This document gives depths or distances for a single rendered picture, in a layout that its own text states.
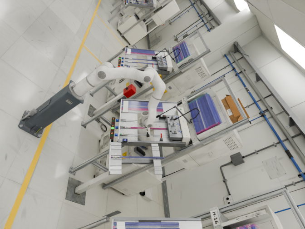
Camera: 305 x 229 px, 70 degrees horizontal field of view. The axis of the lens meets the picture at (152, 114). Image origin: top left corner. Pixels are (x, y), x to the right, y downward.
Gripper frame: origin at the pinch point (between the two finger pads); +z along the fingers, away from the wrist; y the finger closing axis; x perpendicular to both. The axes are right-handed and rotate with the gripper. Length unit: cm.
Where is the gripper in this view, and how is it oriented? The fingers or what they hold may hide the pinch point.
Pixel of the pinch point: (147, 135)
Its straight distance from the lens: 233.0
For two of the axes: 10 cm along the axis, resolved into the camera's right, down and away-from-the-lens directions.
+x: -10.0, 0.9, 0.0
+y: -0.6, -6.7, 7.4
